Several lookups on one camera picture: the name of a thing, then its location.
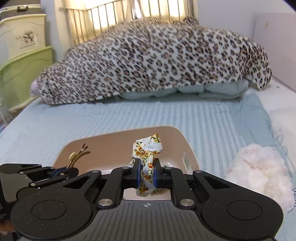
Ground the hair clip with charm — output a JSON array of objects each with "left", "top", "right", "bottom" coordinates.
[{"left": 67, "top": 144, "right": 91, "bottom": 169}]

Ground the sunflower print sock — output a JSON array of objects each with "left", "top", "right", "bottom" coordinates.
[{"left": 129, "top": 133, "right": 163, "bottom": 197}]

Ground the person's left hand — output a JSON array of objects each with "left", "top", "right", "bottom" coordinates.
[{"left": 0, "top": 220, "right": 15, "bottom": 235}]

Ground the white fluffy plush toy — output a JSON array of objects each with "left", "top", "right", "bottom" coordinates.
[{"left": 225, "top": 144, "right": 295, "bottom": 213}]

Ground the beige plastic storage bin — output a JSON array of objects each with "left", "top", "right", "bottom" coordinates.
[{"left": 52, "top": 126, "right": 200, "bottom": 201}]

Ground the pink floral pillow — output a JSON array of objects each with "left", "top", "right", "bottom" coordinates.
[{"left": 30, "top": 80, "right": 43, "bottom": 97}]

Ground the blue striped bed sheet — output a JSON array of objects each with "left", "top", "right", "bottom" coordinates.
[{"left": 0, "top": 91, "right": 296, "bottom": 241}]

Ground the green plastic drawer cabinet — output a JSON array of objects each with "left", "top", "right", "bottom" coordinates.
[{"left": 1, "top": 46, "right": 53, "bottom": 111}]

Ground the white cartoon pillow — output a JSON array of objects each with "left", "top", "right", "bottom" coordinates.
[{"left": 245, "top": 77, "right": 296, "bottom": 172}]

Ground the teal quilted comforter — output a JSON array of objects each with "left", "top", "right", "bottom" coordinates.
[{"left": 120, "top": 78, "right": 249, "bottom": 100}]

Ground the cream plastic drawer cabinet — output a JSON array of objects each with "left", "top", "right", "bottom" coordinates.
[{"left": 1, "top": 14, "right": 46, "bottom": 64}]

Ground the leopard print blanket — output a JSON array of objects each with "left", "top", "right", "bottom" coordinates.
[{"left": 35, "top": 17, "right": 272, "bottom": 104}]

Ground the gold metal bed rail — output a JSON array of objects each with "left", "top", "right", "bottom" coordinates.
[{"left": 59, "top": 0, "right": 194, "bottom": 45}]

